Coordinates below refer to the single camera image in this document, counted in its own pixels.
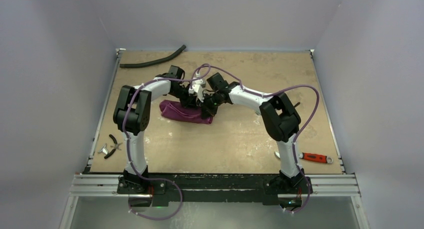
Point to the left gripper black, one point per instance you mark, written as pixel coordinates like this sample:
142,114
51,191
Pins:
190,103

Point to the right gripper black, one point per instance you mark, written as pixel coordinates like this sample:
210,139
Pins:
211,102

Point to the purple cloth napkin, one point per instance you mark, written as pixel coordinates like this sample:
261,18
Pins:
173,110

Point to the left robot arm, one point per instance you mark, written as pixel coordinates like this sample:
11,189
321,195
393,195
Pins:
132,116

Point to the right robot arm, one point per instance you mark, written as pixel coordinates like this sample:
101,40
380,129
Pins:
279,116

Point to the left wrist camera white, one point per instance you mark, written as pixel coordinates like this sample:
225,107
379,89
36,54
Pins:
197,91

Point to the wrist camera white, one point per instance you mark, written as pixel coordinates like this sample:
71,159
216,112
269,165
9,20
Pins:
198,81
197,91

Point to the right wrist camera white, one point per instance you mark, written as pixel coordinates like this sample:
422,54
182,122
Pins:
198,81

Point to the black handled pliers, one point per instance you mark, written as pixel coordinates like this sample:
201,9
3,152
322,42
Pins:
109,150

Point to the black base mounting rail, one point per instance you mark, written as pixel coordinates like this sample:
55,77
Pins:
266,189

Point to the adjustable wrench red handle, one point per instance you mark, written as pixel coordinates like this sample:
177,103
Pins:
316,158

